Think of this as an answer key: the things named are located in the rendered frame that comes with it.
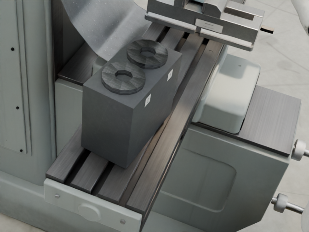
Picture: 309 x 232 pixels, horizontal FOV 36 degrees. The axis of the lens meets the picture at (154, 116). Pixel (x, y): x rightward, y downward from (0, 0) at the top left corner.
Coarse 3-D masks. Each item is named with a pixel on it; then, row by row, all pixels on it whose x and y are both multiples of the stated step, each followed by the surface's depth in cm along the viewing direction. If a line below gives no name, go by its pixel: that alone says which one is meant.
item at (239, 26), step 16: (160, 0) 144; (176, 0) 141; (192, 0) 148; (160, 16) 146; (176, 16) 145; (192, 16) 143; (208, 16) 141; (224, 16) 142; (240, 16) 146; (256, 16) 144; (192, 32) 145; (208, 32) 144; (224, 32) 143; (240, 32) 141; (256, 32) 139; (240, 48) 143
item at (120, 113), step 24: (144, 48) 104; (168, 48) 107; (96, 72) 98; (120, 72) 98; (144, 72) 100; (168, 72) 102; (96, 96) 95; (120, 96) 94; (144, 96) 95; (168, 96) 110; (96, 120) 99; (120, 120) 95; (144, 120) 101; (96, 144) 104; (120, 144) 100; (144, 144) 109
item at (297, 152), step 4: (296, 140) 159; (300, 140) 156; (296, 144) 156; (300, 144) 155; (304, 144) 155; (296, 148) 155; (300, 148) 154; (304, 148) 154; (292, 152) 158; (296, 152) 155; (300, 152) 154; (304, 152) 156; (308, 152) 156; (292, 156) 156; (296, 156) 155; (300, 156) 155; (308, 156) 156; (296, 160) 157
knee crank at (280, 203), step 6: (276, 198) 156; (282, 198) 154; (276, 204) 154; (282, 204) 153; (288, 204) 155; (294, 204) 155; (276, 210) 155; (282, 210) 154; (294, 210) 155; (300, 210) 154
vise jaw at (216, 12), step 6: (204, 0) 139; (210, 0) 139; (216, 0) 140; (222, 0) 141; (228, 0) 146; (204, 6) 139; (210, 6) 139; (216, 6) 138; (222, 6) 140; (204, 12) 141; (210, 12) 140; (216, 12) 139; (222, 12) 140
